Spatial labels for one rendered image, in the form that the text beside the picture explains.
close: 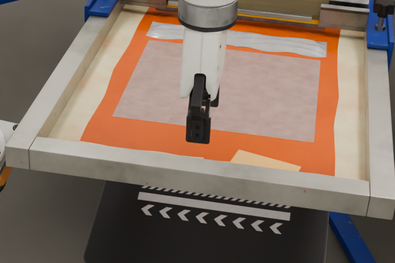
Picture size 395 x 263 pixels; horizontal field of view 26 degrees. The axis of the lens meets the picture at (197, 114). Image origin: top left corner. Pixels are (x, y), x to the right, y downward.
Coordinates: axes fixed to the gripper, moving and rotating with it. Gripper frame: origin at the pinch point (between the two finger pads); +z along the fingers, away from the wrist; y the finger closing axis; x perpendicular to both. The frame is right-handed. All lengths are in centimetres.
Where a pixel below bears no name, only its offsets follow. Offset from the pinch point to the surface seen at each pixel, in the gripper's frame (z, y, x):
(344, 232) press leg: 112, -114, 33
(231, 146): 15.4, -16.1, 3.0
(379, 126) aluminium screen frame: 12.4, -22.0, 26.4
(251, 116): 15.7, -26.0, 5.4
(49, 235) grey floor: 119, -105, -60
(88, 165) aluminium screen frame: 12.6, -3.0, -17.2
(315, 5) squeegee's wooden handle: 11, -62, 15
